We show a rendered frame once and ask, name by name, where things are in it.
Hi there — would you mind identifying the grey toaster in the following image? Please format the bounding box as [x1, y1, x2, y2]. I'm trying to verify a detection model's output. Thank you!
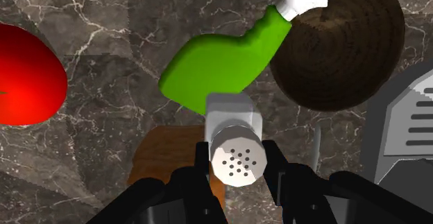
[359, 60, 433, 215]

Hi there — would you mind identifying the brown wooden block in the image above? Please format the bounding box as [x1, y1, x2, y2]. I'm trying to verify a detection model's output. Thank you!
[127, 124, 227, 208]

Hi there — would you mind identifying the white salt shaker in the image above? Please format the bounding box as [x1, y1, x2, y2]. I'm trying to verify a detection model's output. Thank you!
[204, 92, 268, 188]

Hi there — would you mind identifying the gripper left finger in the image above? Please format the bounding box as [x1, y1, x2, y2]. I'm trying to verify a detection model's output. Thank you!
[86, 141, 228, 224]

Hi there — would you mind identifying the green spray bottle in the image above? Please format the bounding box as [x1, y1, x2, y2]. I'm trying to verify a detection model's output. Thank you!
[158, 0, 330, 115]

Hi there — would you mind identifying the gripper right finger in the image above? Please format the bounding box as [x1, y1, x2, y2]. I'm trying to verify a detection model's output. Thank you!
[262, 139, 433, 224]

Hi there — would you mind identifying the red tomato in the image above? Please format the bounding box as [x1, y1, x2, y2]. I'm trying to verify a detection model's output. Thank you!
[0, 23, 69, 127]

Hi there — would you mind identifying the dark wooden bowl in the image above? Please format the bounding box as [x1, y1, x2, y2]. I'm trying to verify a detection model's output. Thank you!
[269, 0, 406, 112]

